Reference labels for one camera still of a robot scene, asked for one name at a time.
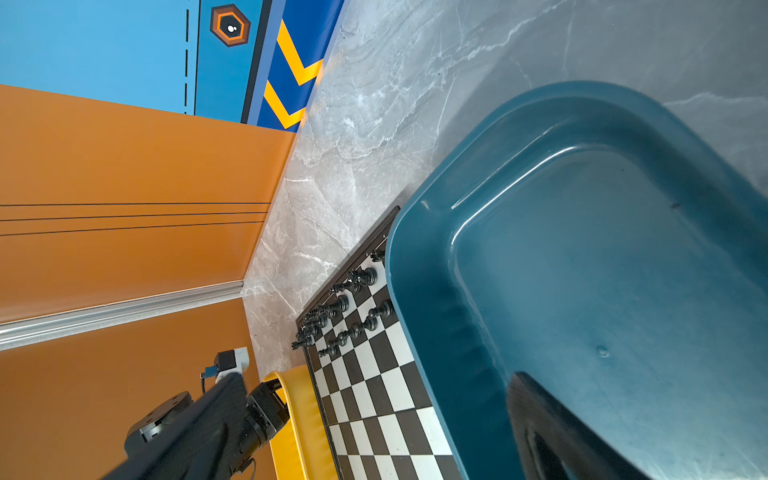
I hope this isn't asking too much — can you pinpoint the black white chess board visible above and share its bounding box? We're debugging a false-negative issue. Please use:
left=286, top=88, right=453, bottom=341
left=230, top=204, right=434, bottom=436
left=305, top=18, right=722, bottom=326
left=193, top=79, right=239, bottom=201
left=296, top=207, right=461, bottom=479

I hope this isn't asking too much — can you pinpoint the black chess piece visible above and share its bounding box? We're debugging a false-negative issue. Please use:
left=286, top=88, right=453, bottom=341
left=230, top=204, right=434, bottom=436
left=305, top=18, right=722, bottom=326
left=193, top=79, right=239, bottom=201
left=348, top=267, right=378, bottom=286

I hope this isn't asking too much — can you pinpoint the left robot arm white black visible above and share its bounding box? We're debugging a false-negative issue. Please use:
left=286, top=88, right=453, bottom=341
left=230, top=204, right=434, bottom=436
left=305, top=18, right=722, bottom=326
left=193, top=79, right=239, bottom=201
left=107, top=374, right=290, bottom=479

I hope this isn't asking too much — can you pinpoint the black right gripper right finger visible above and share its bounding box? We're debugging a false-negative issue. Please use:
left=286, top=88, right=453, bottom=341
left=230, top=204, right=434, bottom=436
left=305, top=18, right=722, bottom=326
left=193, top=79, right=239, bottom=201
left=506, top=372, right=647, bottom=479

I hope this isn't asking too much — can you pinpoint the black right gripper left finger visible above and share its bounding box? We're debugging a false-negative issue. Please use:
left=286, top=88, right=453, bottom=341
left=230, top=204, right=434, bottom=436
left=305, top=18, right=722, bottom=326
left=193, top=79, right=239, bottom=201
left=105, top=373, right=246, bottom=479

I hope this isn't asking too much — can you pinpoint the aluminium corner post left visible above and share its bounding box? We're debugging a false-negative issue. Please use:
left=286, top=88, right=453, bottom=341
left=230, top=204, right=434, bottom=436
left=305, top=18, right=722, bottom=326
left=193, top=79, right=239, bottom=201
left=1, top=280, right=244, bottom=351

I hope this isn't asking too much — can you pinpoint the yellow plastic tray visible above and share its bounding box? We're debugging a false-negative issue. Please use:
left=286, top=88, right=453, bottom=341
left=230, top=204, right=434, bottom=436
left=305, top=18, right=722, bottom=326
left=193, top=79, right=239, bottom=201
left=265, top=365, right=339, bottom=480

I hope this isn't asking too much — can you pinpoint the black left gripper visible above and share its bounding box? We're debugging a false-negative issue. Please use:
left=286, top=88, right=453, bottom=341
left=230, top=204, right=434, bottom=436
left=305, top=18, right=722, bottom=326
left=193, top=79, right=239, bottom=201
left=248, top=379, right=290, bottom=438

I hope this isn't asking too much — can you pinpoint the teal plastic tray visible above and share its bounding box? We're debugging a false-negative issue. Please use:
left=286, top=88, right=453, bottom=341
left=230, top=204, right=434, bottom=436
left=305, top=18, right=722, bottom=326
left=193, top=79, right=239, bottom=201
left=385, top=81, right=767, bottom=479

